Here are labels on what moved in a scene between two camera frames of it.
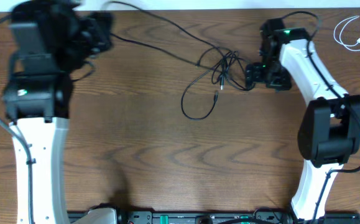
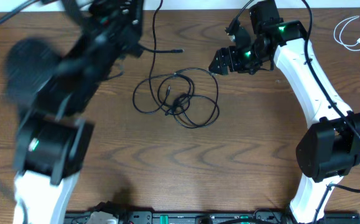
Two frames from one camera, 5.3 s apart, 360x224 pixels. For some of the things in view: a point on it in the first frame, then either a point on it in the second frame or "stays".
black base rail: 173,217 stays
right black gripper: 254,74 to 231,52
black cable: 247,85 to 191,96
